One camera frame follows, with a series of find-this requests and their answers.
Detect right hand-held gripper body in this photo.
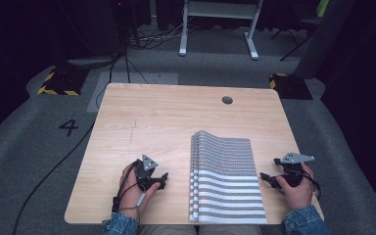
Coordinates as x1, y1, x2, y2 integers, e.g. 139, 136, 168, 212
272, 152, 315, 188

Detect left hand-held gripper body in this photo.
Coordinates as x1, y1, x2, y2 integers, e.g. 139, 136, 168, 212
133, 154, 161, 192

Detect grey white striped cloth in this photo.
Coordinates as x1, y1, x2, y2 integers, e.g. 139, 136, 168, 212
188, 130, 269, 226

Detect person's right hand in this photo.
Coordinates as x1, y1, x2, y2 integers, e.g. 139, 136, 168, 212
275, 163, 315, 212

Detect person's left hand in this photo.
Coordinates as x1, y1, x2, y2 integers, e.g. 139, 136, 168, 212
118, 162, 162, 221

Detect person's beige trouser legs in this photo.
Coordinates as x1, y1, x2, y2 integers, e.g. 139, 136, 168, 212
136, 223, 264, 235

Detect black yellow striped floor plate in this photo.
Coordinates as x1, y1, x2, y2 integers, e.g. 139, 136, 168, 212
36, 64, 91, 98
268, 72, 314, 101

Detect dark flat stand base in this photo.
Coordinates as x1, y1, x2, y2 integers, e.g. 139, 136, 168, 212
66, 54, 122, 69

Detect black stand legs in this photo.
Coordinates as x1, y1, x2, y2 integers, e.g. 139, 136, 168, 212
269, 16, 317, 63

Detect dark grey curtain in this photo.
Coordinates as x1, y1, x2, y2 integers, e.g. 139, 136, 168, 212
294, 0, 355, 80

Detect green panel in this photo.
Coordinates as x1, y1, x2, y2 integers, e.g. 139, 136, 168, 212
315, 0, 330, 18

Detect grey thin gripper cable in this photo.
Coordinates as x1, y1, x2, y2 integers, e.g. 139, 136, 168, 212
119, 191, 148, 223

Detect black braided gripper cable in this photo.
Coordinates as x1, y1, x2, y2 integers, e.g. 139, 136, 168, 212
111, 160, 140, 213

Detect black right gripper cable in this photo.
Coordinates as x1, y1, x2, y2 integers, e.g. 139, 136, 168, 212
301, 168, 323, 201

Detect long black floor cable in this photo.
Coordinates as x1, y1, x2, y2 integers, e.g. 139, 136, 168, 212
11, 120, 96, 235

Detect black hanging cable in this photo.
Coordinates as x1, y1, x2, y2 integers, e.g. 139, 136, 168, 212
94, 48, 132, 102

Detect bundle of floor cables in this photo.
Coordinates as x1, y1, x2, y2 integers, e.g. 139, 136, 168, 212
126, 19, 192, 51

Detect white metal desk frame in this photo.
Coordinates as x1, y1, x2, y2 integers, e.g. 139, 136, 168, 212
178, 0, 264, 61

